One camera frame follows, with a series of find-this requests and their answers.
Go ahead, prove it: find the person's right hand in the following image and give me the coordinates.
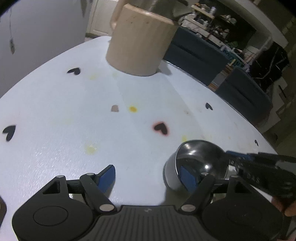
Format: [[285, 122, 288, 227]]
[[270, 195, 296, 217]]

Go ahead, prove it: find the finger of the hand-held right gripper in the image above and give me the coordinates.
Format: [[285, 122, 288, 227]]
[[225, 150, 259, 163], [228, 159, 245, 173]]

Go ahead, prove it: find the dark shelf unit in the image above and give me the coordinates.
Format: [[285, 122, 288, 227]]
[[183, 0, 259, 54]]

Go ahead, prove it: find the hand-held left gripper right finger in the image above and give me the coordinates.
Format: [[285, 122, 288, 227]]
[[179, 165, 255, 215]]

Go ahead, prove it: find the beige canister with steel lid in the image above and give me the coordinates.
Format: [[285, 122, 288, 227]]
[[106, 0, 178, 77]]

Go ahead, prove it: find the dark blue chair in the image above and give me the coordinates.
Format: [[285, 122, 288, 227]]
[[163, 27, 232, 86], [215, 67, 272, 124]]

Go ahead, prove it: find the oval steel bowl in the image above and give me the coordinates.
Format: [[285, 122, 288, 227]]
[[164, 140, 230, 190]]

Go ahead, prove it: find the black cloth with white lines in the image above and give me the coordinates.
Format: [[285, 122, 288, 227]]
[[250, 44, 289, 81]]

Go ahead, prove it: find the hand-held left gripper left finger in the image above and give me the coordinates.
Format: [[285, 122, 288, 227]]
[[43, 164, 117, 215]]

